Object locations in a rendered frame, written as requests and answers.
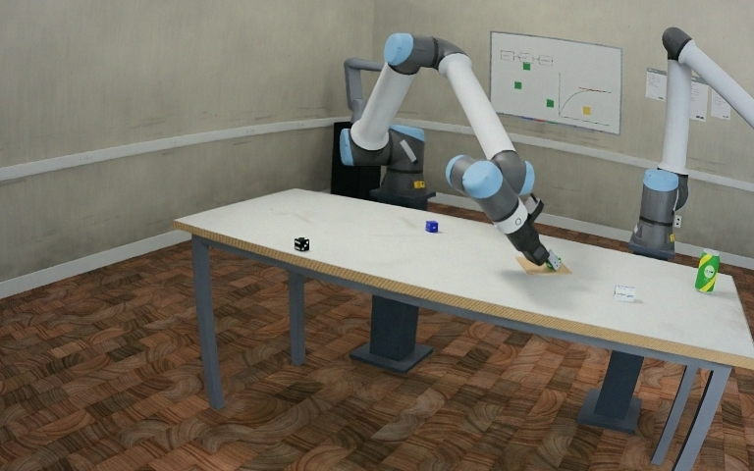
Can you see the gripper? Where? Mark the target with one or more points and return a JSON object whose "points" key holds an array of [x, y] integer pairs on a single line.
{"points": [[530, 244]]}

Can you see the green die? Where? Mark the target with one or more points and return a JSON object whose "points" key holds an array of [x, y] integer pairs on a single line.
{"points": [[551, 266]]}

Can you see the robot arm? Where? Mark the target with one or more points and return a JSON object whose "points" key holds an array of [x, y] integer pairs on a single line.
{"points": [[676, 118], [383, 100]]}

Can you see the tan square mat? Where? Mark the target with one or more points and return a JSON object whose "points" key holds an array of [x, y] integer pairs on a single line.
{"points": [[562, 271]]}

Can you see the blue die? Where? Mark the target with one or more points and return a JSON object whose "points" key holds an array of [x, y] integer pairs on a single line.
{"points": [[432, 226]]}

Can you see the black die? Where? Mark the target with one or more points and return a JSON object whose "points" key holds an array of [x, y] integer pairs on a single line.
{"points": [[301, 244]]}

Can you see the white table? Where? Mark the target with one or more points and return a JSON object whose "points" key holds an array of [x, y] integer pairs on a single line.
{"points": [[530, 306]]}

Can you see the small white box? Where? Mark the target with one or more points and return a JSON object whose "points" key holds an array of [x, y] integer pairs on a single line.
{"points": [[624, 294]]}

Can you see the green and yellow can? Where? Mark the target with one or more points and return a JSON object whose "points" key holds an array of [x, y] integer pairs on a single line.
{"points": [[707, 271]]}

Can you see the white paper notice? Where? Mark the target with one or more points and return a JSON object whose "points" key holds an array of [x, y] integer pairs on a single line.
{"points": [[654, 85], [700, 103], [720, 109]]}

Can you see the whiteboard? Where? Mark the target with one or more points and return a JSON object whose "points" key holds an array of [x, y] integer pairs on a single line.
{"points": [[577, 59]]}

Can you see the black cabinet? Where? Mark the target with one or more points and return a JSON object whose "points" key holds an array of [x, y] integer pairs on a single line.
{"points": [[353, 179]]}

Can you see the grey jointed stand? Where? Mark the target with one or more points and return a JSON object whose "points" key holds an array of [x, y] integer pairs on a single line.
{"points": [[351, 82]]}

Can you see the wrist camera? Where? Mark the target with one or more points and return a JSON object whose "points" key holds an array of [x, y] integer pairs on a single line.
{"points": [[535, 207]]}

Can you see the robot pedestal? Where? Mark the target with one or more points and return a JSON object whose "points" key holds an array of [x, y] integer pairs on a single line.
{"points": [[615, 382], [393, 329]]}

